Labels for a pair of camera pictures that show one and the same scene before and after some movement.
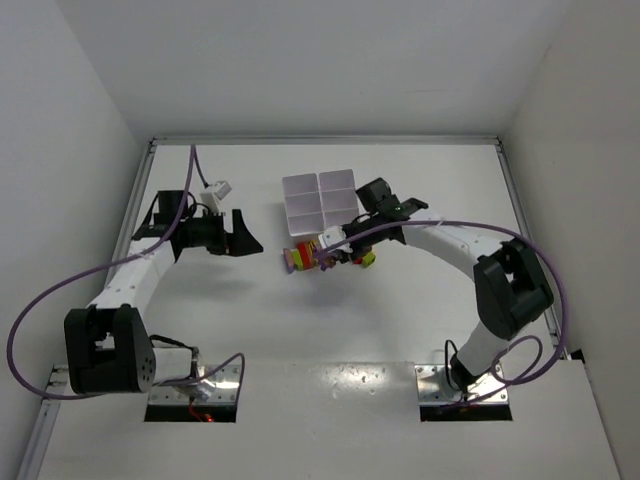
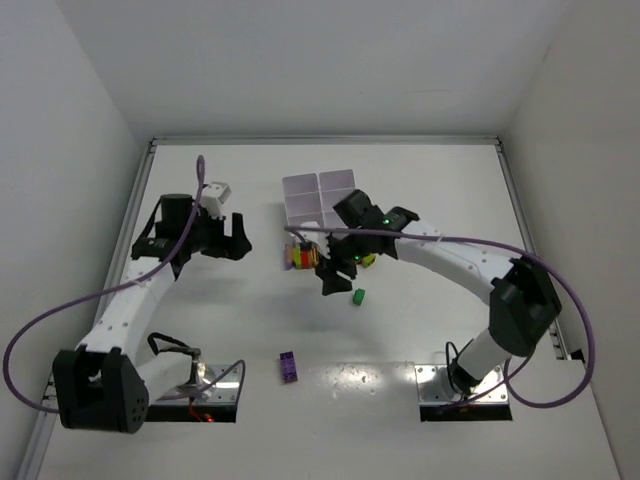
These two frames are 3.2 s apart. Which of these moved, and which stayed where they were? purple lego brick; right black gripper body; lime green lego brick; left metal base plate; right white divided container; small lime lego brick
Moved: right black gripper body; purple lego brick
Stayed: right white divided container; lime green lego brick; left metal base plate; small lime lego brick
